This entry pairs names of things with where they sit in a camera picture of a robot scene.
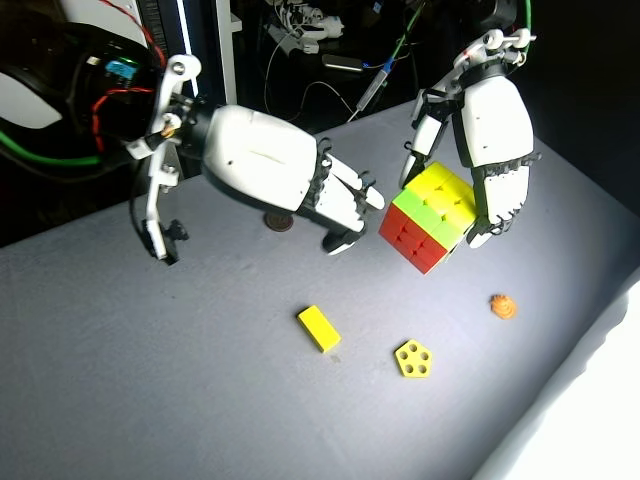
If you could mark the colourful puzzle cube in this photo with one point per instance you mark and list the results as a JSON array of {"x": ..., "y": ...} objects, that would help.
[{"x": 415, "y": 235}]

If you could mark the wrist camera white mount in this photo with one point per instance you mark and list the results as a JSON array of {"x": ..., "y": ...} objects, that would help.
[{"x": 155, "y": 235}]

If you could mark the grey table cloth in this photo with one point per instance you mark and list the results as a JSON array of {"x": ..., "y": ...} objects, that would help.
[{"x": 150, "y": 375}]

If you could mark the clear tube with blue connector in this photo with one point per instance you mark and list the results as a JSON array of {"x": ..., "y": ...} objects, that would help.
[{"x": 372, "y": 90}]

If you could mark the yellow rectangular block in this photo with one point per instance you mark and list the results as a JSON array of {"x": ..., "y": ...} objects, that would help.
[{"x": 320, "y": 327}]

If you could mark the grey flat box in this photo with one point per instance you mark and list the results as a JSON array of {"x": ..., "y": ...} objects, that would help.
[{"x": 342, "y": 62}]

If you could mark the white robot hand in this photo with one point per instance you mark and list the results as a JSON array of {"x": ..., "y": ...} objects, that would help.
[
  {"x": 495, "y": 125},
  {"x": 260, "y": 155}
]

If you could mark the yellow pentagon block with holes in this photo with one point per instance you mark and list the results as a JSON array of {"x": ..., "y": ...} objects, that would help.
[{"x": 412, "y": 359}]

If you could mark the white post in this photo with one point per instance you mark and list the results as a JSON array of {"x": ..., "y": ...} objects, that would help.
[{"x": 227, "y": 50}]

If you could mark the spare white robot hand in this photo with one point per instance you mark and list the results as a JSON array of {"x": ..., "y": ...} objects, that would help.
[{"x": 320, "y": 25}]

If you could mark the orange swirl toy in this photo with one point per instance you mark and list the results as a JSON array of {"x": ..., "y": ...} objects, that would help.
[{"x": 504, "y": 307}]

